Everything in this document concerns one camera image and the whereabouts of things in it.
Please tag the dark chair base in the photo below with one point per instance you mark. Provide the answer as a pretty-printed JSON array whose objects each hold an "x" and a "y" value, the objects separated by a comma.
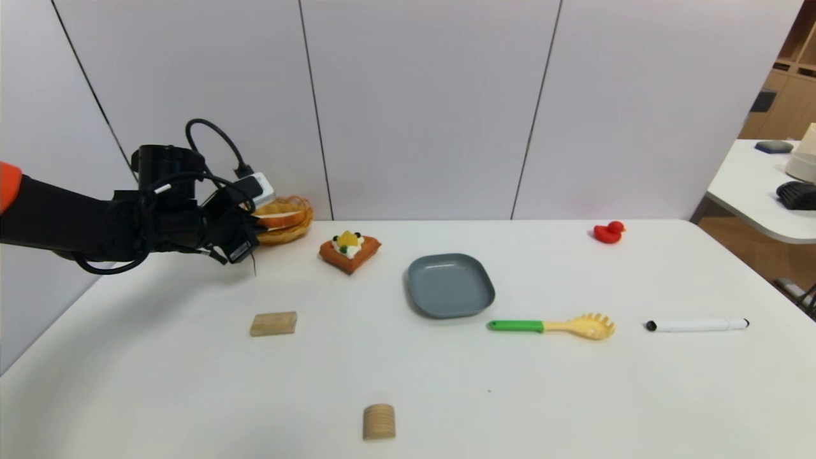
[{"x": 800, "y": 294}]

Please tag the black ribbed object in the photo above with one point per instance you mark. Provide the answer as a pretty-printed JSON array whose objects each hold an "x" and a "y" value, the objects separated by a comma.
[{"x": 797, "y": 195}]

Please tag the wooden shelf cabinet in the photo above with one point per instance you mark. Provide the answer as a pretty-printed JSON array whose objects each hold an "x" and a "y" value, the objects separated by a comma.
[{"x": 787, "y": 89}]

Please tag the dark blue flat object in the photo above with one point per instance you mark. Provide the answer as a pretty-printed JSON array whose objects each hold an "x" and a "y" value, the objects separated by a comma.
[{"x": 774, "y": 146}]

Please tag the wooden cylinder block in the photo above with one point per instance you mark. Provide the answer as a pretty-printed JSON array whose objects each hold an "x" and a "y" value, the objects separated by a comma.
[{"x": 379, "y": 422}]

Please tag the grey square dish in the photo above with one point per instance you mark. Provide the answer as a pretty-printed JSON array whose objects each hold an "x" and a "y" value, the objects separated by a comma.
[{"x": 451, "y": 285}]

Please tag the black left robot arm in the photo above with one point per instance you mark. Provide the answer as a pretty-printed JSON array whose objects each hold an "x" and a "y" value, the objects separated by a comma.
[{"x": 64, "y": 220}]

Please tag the white side table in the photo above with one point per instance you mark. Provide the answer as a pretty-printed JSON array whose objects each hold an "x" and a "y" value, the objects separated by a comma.
[{"x": 755, "y": 191}]

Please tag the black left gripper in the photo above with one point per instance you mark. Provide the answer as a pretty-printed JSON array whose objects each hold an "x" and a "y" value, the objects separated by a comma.
[{"x": 240, "y": 250}]

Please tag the red rubber duck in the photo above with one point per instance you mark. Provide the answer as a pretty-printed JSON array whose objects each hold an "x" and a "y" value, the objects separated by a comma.
[{"x": 609, "y": 233}]

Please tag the white appliance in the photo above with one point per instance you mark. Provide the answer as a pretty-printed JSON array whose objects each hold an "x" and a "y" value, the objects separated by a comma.
[{"x": 804, "y": 159}]

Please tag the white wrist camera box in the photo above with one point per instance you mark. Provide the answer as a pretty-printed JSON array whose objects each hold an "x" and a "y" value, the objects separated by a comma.
[{"x": 257, "y": 188}]

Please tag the rectangular wooden block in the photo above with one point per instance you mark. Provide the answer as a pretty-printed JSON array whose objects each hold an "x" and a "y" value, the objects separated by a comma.
[{"x": 273, "y": 323}]

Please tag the toy bread slice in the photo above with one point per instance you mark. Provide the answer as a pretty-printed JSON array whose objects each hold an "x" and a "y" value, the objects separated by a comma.
[{"x": 284, "y": 219}]

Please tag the white marker black cap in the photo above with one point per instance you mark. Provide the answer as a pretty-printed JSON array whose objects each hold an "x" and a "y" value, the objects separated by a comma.
[{"x": 698, "y": 325}]

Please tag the waffle cake toy with cream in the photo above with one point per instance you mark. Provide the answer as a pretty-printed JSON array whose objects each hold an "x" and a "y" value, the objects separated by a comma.
[{"x": 349, "y": 252}]

